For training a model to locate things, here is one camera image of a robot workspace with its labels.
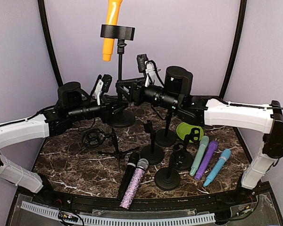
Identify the black handheld microphone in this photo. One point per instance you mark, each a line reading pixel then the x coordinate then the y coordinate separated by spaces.
pixel 131 166

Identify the white slotted cable duct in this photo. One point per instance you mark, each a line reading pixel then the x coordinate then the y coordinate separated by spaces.
pixel 120 218

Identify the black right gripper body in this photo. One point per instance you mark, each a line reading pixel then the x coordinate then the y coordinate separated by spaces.
pixel 139 98

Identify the lime green plate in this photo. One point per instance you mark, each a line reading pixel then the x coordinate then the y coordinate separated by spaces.
pixel 185 129

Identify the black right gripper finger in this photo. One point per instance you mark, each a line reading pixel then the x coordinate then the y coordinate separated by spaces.
pixel 125 92
pixel 126 83

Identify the black round-base stand mint mic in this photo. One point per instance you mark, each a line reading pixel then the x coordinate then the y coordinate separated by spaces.
pixel 168 178

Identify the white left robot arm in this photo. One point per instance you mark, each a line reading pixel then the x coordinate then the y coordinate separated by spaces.
pixel 74 104

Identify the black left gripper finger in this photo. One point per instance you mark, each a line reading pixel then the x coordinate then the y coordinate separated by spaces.
pixel 119 104
pixel 117 110

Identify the orange microphone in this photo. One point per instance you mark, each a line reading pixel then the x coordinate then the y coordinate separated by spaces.
pixel 109 28

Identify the black round-base stand front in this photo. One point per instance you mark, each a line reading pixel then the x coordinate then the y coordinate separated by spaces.
pixel 153 153

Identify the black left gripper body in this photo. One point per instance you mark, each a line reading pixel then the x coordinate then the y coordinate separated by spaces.
pixel 105 108

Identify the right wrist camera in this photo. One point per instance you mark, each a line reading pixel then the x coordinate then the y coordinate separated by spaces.
pixel 148 68

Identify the left black corner post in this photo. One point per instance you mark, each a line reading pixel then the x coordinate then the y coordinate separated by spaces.
pixel 49 45

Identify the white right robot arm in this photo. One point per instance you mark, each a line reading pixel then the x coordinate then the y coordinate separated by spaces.
pixel 213 111

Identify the black round-base stand blue mic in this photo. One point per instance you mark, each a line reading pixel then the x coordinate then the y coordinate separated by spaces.
pixel 184 159

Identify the black round-base stand purple mic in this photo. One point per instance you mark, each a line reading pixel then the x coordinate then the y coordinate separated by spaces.
pixel 165 137

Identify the mint green microphone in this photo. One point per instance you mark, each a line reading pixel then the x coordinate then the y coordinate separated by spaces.
pixel 198 158

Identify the black round-base stand orange mic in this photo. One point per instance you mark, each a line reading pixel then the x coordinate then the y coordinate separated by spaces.
pixel 122 33

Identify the black front table rail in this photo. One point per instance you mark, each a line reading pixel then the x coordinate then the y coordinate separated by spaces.
pixel 211 202

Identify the blue microphone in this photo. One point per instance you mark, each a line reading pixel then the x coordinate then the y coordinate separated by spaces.
pixel 225 155

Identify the right black corner post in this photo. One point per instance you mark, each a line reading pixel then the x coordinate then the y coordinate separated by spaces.
pixel 235 46

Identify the black corner post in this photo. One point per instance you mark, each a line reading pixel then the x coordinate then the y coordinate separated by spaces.
pixel 235 46
pixel 49 45

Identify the black tripod microphone stand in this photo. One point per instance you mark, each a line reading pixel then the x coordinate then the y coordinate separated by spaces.
pixel 94 138

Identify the glitter purple silver-head microphone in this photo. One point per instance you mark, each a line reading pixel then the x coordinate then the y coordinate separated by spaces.
pixel 132 189

